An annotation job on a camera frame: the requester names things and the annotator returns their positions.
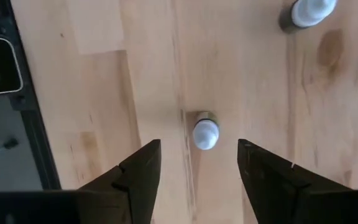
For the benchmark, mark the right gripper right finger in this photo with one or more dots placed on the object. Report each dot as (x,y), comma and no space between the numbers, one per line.
(291,202)

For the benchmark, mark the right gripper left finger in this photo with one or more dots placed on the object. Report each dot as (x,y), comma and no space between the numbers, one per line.
(129,199)

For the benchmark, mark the small black white-labelled dye bottle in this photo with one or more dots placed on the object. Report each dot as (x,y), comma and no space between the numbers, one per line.
(206,133)

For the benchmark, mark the small dark dye bottle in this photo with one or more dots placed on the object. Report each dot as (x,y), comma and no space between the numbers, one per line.
(309,12)

